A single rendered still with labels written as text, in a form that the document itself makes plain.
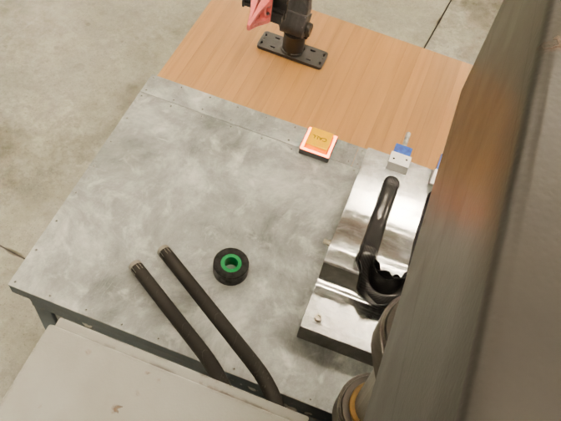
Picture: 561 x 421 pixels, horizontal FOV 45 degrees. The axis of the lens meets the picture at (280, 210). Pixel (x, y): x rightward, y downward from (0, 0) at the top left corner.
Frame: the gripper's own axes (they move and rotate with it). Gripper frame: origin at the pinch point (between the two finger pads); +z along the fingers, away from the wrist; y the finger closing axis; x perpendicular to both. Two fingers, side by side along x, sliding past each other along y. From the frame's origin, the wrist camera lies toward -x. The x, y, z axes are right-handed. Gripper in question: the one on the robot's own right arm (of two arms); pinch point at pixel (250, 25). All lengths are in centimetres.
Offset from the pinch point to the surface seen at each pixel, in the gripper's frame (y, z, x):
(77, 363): 15, 84, -30
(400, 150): 38.8, -6.8, 29.4
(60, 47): -115, -73, 121
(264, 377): 30, 60, 26
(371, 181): 35.0, 4.0, 30.8
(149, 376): 22, 83, -30
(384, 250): 43, 23, 27
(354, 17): -3, -154, 124
